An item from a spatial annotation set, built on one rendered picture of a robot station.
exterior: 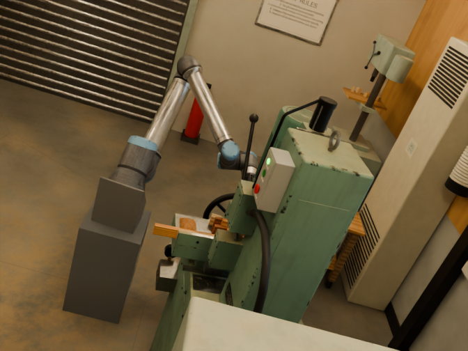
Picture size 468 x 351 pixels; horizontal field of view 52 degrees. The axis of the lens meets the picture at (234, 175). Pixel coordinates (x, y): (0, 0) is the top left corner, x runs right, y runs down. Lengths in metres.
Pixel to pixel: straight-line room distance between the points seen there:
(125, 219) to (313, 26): 2.86
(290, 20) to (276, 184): 3.34
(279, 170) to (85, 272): 1.47
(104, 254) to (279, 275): 1.16
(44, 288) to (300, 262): 1.72
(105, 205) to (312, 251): 1.21
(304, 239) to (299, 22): 3.35
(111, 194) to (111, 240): 0.22
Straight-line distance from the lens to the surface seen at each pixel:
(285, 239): 1.42
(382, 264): 3.39
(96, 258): 2.48
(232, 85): 4.73
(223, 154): 2.44
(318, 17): 4.61
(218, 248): 1.65
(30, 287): 2.87
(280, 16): 4.57
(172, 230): 1.85
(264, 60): 4.66
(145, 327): 2.76
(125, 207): 2.35
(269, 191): 1.36
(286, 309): 1.62
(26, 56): 5.08
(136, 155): 2.36
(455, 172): 2.98
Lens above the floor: 2.01
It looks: 27 degrees down
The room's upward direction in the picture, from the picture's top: 20 degrees clockwise
